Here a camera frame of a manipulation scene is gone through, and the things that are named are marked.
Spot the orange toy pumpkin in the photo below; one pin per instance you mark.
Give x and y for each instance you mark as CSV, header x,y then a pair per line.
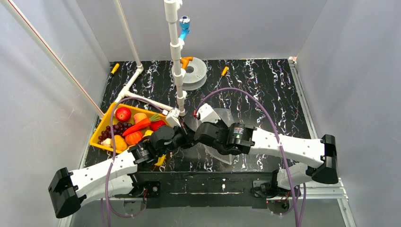
x,y
134,138

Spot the red toy apple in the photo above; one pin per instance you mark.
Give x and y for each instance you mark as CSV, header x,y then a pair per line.
x,y
122,114

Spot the blue overhead camera mount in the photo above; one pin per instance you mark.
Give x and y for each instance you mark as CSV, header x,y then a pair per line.
x,y
184,23

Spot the red toy bell pepper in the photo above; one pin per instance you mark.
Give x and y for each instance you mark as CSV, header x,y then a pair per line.
x,y
155,125

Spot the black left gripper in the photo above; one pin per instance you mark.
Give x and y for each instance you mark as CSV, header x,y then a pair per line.
x,y
184,135

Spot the toy orange fruit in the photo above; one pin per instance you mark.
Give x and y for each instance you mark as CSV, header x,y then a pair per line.
x,y
119,143

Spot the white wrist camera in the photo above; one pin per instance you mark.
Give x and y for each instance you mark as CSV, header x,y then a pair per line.
x,y
172,118
207,114

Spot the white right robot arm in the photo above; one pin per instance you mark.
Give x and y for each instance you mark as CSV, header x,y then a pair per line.
x,y
316,158

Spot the clear polka dot zip bag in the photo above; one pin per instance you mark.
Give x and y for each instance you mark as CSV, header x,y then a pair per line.
x,y
227,118

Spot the white pvc pipe stand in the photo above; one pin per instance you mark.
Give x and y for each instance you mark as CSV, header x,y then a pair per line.
x,y
176,44

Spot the orange clamp handle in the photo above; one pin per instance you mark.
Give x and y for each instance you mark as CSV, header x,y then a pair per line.
x,y
185,61

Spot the orange toy carrot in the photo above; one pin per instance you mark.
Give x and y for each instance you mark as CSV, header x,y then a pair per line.
x,y
142,124

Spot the yellow screwdriver right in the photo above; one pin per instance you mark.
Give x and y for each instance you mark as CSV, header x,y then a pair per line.
x,y
223,73

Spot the white toy garlic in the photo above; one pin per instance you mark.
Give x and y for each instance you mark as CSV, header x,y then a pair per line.
x,y
107,143

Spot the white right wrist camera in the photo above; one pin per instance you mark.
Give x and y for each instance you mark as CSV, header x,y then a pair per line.
x,y
207,114

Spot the yellow plastic tray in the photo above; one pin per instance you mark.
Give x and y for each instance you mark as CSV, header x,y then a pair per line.
x,y
109,119

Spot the purple toy grapes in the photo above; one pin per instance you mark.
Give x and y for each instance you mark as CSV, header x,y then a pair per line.
x,y
118,129

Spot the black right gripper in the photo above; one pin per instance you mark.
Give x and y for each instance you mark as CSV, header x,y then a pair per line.
x,y
202,131

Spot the aluminium frame rail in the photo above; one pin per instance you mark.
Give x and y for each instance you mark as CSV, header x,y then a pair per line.
x,y
271,81

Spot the toy peach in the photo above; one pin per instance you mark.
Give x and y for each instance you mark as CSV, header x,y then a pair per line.
x,y
139,117

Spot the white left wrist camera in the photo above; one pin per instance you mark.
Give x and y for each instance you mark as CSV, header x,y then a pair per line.
x,y
172,118

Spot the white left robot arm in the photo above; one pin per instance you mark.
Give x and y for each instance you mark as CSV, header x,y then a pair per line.
x,y
70,190

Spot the yellow toy bell pepper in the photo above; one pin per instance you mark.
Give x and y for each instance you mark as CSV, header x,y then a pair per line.
x,y
148,133

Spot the grey filament spool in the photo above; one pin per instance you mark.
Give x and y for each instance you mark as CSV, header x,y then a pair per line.
x,y
195,75

